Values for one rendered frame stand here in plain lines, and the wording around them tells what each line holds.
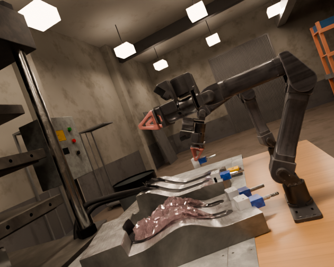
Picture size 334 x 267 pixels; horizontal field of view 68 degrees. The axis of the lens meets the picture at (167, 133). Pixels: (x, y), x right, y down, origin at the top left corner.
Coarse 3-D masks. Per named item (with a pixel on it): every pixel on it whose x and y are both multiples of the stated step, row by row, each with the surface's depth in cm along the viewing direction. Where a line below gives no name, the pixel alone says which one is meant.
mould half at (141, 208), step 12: (216, 168) 120; (180, 180) 124; (204, 180) 107; (228, 180) 115; (144, 192) 106; (156, 192) 105; (168, 192) 106; (180, 192) 105; (192, 192) 99; (204, 192) 98; (216, 192) 97; (132, 204) 125; (144, 204) 105; (156, 204) 104; (120, 216) 111; (144, 216) 106
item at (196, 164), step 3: (204, 156) 134; (210, 156) 132; (213, 156) 131; (192, 159) 132; (198, 159) 132; (201, 159) 132; (204, 159) 131; (192, 162) 133; (195, 162) 132; (198, 162) 132; (201, 162) 132; (204, 162) 131; (195, 165) 132; (198, 165) 132; (195, 168) 133
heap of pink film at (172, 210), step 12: (168, 204) 83; (180, 204) 82; (192, 204) 83; (204, 204) 85; (156, 216) 82; (168, 216) 72; (180, 216) 71; (192, 216) 71; (204, 216) 72; (144, 228) 74; (156, 228) 72; (144, 240) 71
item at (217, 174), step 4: (212, 172) 104; (216, 172) 101; (220, 172) 104; (224, 172) 102; (228, 172) 99; (232, 172) 101; (236, 172) 100; (212, 176) 101; (216, 176) 100; (220, 176) 100; (224, 176) 100; (228, 176) 99; (224, 180) 100
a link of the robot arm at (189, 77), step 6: (174, 78) 78; (180, 78) 77; (186, 78) 77; (192, 78) 78; (174, 84) 78; (180, 84) 77; (186, 84) 77; (192, 84) 77; (174, 90) 79; (180, 90) 77; (186, 90) 77; (192, 90) 78; (198, 90) 80; (210, 90) 73; (198, 96) 75; (204, 96) 73; (210, 96) 73; (198, 102) 75; (204, 102) 74
